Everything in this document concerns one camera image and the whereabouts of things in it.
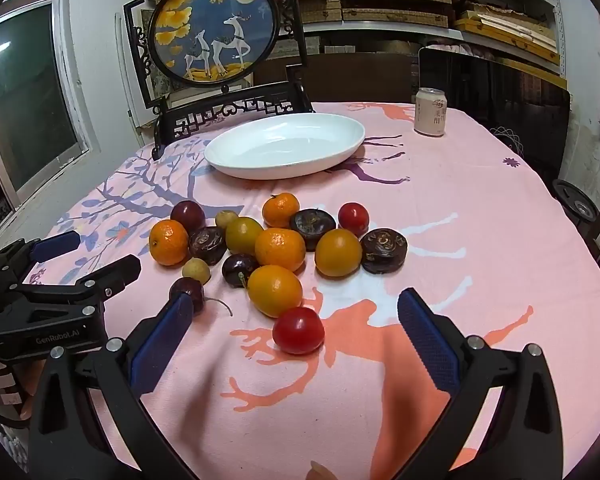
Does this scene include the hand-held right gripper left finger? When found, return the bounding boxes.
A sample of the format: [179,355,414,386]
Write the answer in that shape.
[27,291,196,480]

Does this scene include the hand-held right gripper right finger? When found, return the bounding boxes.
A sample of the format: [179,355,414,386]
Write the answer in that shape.
[397,287,566,480]

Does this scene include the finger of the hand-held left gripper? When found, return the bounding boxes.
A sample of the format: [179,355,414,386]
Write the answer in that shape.
[9,254,142,306]
[0,231,82,282]

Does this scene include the dark red cherry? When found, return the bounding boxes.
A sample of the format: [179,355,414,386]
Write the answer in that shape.
[168,276,234,317]
[170,200,206,235]
[222,253,261,289]

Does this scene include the mandarin orange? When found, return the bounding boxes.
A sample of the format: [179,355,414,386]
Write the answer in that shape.
[262,192,301,228]
[149,220,189,267]
[254,228,307,272]

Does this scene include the dark brown water chestnut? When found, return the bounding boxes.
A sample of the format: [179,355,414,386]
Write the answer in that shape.
[289,208,337,252]
[188,226,227,266]
[359,228,408,275]

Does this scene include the smooth yellow orange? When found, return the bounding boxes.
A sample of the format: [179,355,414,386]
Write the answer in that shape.
[314,228,363,278]
[247,264,304,319]
[225,216,265,256]

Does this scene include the red cherry tomato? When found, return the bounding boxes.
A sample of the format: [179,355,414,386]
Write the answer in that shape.
[337,202,370,236]
[272,306,326,356]

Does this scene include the white oval plate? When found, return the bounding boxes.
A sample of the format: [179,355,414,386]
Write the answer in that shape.
[203,113,366,180]

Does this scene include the person's left hand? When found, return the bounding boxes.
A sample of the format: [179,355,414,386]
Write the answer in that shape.
[7,392,35,421]

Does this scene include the person's right hand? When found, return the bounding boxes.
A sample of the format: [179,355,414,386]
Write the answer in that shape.
[306,461,338,480]

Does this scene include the pink printed tablecloth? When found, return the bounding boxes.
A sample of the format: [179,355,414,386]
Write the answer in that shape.
[55,101,600,480]

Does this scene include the black round weight plate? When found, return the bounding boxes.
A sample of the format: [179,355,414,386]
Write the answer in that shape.
[551,178,600,224]

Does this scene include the beige drink can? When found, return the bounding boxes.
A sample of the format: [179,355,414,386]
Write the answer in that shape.
[413,87,448,137]

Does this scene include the black chair back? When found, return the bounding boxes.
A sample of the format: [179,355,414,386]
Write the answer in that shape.
[418,45,572,183]

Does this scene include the round deer picture table screen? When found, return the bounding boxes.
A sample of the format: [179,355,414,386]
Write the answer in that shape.
[123,0,314,161]

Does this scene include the brown wooden chair back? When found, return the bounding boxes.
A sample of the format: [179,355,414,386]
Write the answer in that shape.
[286,52,414,106]

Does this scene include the window with white frame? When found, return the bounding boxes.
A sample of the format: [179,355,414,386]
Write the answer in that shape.
[0,0,101,206]

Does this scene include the white wall shelf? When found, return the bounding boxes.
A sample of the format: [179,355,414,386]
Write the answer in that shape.
[152,0,567,88]

